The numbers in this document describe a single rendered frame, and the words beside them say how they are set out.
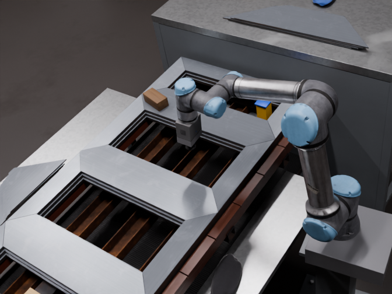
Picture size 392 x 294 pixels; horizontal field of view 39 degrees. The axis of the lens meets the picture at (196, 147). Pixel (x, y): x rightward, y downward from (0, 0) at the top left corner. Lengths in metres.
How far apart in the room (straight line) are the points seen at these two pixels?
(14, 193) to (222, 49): 1.19
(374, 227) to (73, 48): 3.36
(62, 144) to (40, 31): 2.67
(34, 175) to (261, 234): 1.06
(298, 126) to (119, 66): 3.00
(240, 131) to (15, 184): 1.04
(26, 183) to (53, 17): 3.09
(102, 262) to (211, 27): 1.28
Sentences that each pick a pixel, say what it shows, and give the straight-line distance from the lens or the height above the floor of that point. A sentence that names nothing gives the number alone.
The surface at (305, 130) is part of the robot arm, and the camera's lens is 1.64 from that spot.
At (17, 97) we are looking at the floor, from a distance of 4.56.
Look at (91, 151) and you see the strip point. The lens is 2.48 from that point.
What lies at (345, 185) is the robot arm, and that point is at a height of 0.98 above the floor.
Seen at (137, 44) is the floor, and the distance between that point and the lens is 4.71.
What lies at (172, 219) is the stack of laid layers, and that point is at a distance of 2.14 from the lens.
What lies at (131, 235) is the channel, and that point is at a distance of 2.33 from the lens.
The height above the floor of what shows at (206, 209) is 0.86.
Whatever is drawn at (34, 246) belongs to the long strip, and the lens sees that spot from 2.22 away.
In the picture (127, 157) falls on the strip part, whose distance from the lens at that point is 2.39.
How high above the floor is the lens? 2.48
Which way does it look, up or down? 43 degrees down
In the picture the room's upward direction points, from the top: 12 degrees counter-clockwise
